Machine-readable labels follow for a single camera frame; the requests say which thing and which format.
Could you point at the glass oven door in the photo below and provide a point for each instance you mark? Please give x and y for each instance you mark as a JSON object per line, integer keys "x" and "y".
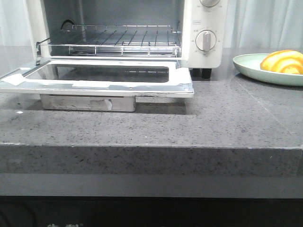
{"x": 95, "y": 77}

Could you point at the orange striped croissant bread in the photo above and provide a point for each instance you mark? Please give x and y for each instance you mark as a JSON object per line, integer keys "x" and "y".
{"x": 284, "y": 61}

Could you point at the white Toshiba toaster oven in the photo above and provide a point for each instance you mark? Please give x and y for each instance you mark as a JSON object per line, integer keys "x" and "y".
{"x": 189, "y": 17}

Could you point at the grey timer knob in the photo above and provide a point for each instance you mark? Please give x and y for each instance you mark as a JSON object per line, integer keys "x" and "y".
{"x": 205, "y": 40}

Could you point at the light green plate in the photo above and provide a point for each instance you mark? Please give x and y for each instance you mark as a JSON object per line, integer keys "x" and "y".
{"x": 249, "y": 65}

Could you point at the grey temperature knob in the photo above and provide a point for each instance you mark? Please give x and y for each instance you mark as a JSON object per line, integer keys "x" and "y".
{"x": 209, "y": 3}

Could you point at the white oven door handle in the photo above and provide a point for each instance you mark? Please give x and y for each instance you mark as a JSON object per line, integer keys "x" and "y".
{"x": 89, "y": 103}

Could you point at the metal wire oven rack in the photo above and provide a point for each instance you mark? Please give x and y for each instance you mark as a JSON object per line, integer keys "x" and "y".
{"x": 155, "y": 41}

